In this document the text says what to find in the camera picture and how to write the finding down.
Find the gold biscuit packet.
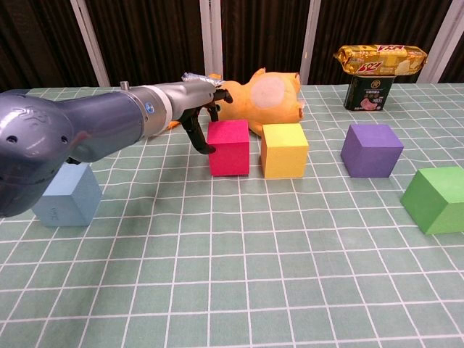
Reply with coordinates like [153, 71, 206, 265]
[333, 44, 428, 77]

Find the green checked tablecloth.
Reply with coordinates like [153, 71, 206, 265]
[0, 83, 464, 348]

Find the blue foam cube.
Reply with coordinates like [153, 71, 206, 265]
[32, 162, 104, 228]

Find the magenta foam cube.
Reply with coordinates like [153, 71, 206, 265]
[207, 119, 251, 178]

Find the white frame post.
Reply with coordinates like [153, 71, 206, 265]
[199, 0, 224, 79]
[416, 0, 464, 84]
[299, 0, 322, 85]
[70, 0, 111, 87]

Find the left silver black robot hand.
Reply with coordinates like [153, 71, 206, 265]
[165, 81, 235, 156]

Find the silver blue toothpaste tube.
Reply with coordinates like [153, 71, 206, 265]
[182, 71, 222, 88]

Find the yellow foam cube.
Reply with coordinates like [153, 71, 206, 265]
[260, 123, 310, 180]

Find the purple foam cube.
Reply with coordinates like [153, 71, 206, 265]
[340, 123, 405, 179]

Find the dark green tin can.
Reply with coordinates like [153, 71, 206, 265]
[343, 74, 395, 112]

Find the yellow plush duck toy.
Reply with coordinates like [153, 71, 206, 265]
[213, 67, 305, 137]

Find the green foam cube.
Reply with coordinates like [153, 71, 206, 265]
[400, 166, 464, 236]

